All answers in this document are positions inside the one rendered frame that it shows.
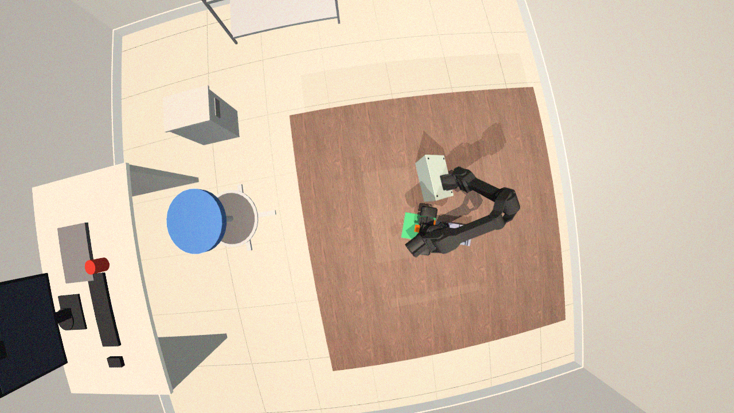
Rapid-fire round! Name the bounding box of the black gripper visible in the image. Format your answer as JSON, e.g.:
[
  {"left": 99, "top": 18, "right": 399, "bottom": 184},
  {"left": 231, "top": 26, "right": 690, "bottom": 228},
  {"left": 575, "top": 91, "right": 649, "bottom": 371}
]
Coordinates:
[{"left": 418, "top": 206, "right": 438, "bottom": 255}]

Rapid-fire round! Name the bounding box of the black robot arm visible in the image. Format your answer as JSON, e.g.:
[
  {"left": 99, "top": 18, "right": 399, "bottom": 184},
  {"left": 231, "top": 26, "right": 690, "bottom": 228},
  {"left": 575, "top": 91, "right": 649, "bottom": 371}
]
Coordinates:
[{"left": 405, "top": 166, "right": 520, "bottom": 257}]

